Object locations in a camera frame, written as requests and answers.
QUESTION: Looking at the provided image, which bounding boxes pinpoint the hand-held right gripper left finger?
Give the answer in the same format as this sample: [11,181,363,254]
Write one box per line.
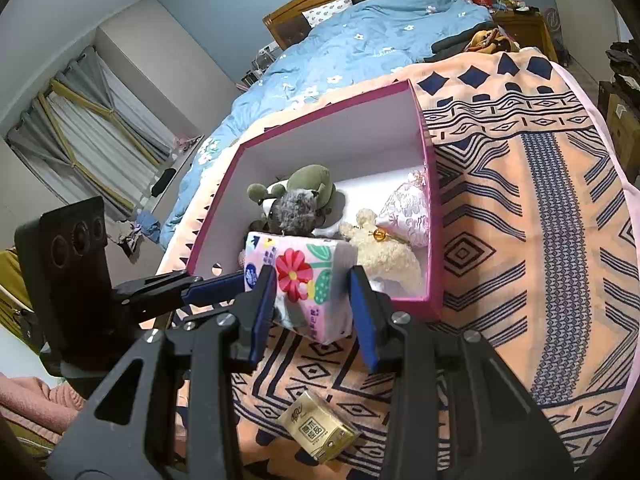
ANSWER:
[60,265,278,480]

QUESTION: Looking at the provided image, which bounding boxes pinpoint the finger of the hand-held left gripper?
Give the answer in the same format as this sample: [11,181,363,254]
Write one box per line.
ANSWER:
[112,269,247,332]

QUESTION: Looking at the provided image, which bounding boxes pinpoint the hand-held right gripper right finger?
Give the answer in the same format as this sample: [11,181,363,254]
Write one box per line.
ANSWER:
[348,265,576,480]

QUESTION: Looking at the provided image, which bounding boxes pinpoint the floral tissue packet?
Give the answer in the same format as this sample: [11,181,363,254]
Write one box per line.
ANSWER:
[242,231,357,345]

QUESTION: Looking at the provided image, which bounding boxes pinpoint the grey-brown plush toy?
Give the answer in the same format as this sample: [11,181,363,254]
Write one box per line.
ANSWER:
[250,187,333,238]

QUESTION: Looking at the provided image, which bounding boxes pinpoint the pink cardboard box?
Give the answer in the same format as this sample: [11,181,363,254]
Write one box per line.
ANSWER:
[185,79,443,322]

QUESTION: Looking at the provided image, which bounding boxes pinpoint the cream plush toy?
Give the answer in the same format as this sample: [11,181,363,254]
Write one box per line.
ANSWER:
[339,208,422,293]

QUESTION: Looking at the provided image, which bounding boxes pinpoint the yellow cloth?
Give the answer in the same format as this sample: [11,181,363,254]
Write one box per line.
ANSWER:
[0,247,51,343]

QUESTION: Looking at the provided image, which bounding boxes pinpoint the blue cloth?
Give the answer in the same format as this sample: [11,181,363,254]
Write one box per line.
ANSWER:
[117,210,163,261]

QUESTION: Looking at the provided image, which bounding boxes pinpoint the pink white patterned pouch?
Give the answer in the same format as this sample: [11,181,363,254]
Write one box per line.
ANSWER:
[375,170,430,247]

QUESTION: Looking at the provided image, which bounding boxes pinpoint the black oblong object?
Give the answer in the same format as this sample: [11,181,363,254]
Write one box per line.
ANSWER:
[150,167,177,198]

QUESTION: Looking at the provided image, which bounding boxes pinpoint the yellow tissue packet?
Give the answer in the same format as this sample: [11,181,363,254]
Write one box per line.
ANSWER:
[277,391,362,465]

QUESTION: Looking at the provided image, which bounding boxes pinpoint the green frog plush toy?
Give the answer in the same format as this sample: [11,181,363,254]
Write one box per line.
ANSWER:
[246,164,337,221]

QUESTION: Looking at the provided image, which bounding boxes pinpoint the grey striped curtain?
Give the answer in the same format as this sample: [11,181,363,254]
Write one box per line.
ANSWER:
[5,45,176,221]

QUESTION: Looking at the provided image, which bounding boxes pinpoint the orange patterned blanket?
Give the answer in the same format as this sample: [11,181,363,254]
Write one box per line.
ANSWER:
[157,46,640,480]

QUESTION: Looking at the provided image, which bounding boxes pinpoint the bedside shelf clutter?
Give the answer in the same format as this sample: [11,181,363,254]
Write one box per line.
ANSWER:
[240,45,281,92]

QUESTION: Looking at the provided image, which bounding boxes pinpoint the black cloth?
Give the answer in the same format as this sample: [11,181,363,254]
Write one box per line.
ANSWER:
[431,35,476,63]

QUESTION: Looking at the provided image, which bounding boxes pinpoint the wooden bed with blue duvet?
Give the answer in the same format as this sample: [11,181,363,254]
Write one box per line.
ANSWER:
[160,0,496,246]

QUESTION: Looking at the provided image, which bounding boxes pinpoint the wooden bed headboard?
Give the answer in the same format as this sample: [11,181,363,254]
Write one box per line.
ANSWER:
[262,0,471,51]

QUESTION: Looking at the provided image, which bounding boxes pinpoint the white dotted pillow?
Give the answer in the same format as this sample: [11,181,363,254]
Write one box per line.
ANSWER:
[302,0,353,28]

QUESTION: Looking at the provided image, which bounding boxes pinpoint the yellow-brown cloth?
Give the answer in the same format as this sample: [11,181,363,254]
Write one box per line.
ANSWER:
[467,29,521,55]

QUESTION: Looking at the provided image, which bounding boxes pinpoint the wooden nightstand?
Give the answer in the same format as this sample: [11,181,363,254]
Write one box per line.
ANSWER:
[492,7,558,63]

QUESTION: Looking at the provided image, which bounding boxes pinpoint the dark clothes pile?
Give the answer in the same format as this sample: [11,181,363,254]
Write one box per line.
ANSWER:
[605,40,640,86]

